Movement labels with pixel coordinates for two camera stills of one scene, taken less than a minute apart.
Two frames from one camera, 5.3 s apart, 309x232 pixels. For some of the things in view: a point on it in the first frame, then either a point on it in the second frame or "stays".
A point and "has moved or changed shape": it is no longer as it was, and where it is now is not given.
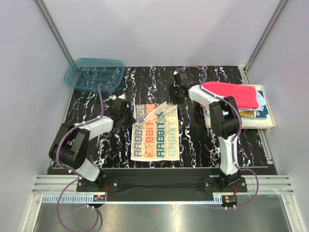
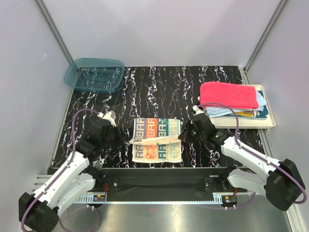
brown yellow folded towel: [249, 113] stays
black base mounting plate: [162, 181] stays
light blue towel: [261, 101] has moved or changed shape
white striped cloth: [155, 135] has moved or changed shape
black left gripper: [132, 120] to [122, 137]
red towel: [245, 95] stays
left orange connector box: [99, 198] stays
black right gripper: [171, 98] to [185, 136]
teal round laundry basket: [86, 74] stays
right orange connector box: [230, 199] stays
